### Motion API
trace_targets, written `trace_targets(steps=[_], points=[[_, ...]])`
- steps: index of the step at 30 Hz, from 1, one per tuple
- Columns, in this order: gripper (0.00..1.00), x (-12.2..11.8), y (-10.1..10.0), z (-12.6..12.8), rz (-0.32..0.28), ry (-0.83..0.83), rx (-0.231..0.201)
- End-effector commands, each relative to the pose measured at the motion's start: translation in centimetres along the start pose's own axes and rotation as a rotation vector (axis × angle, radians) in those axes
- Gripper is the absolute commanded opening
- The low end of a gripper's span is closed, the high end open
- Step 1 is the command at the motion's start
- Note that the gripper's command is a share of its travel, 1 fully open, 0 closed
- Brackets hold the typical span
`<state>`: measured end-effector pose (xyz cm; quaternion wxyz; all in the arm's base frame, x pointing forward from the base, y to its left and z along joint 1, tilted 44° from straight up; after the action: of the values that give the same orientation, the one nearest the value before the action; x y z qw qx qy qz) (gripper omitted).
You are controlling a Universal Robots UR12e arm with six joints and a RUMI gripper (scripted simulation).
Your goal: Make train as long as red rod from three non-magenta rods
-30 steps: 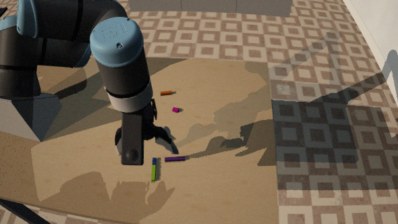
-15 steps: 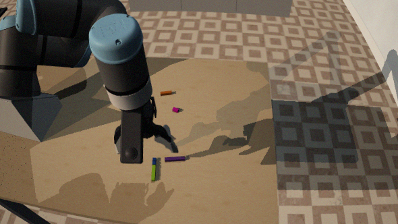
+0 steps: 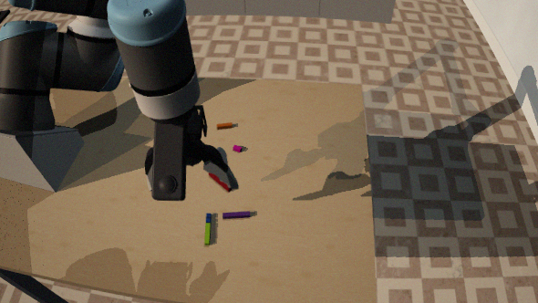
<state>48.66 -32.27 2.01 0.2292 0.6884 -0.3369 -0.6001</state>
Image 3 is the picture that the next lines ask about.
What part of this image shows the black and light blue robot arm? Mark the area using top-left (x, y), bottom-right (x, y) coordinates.
top-left (0, 0), bottom-right (200, 201)

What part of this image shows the dark red rod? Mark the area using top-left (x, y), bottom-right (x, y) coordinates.
top-left (209, 173), bottom-right (232, 192)

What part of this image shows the lime green rod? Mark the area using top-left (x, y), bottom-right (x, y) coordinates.
top-left (204, 223), bottom-right (211, 246)

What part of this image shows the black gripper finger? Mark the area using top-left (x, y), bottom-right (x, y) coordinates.
top-left (145, 147), bottom-right (153, 191)
top-left (200, 143), bottom-right (239, 189)

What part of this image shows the purple rod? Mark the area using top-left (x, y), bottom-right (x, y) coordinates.
top-left (222, 211), bottom-right (250, 219)

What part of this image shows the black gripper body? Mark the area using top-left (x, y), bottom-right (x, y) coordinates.
top-left (152, 105), bottom-right (207, 166)

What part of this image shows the orange rod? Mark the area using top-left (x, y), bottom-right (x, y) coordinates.
top-left (217, 123), bottom-right (233, 130)

